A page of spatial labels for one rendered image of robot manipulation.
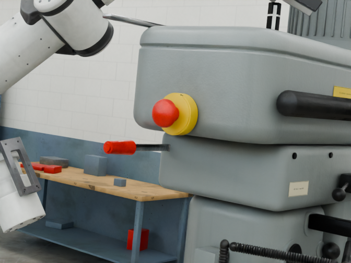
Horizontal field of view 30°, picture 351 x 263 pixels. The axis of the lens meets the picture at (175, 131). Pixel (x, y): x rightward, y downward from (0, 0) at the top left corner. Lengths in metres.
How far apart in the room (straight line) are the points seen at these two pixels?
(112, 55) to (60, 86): 0.90
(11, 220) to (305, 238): 0.47
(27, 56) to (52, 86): 6.85
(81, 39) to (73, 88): 6.59
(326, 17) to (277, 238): 0.44
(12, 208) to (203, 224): 0.31
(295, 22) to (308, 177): 0.38
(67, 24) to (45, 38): 0.05
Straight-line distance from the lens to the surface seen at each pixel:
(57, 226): 7.32
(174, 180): 1.07
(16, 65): 1.12
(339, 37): 1.25
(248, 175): 0.99
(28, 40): 1.11
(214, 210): 1.07
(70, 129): 7.70
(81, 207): 7.57
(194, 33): 0.94
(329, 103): 0.96
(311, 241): 1.12
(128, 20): 1.00
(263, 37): 0.90
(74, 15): 1.07
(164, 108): 0.89
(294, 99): 0.87
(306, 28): 1.27
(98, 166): 6.89
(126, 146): 0.99
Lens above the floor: 1.78
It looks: 3 degrees down
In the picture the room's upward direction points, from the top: 5 degrees clockwise
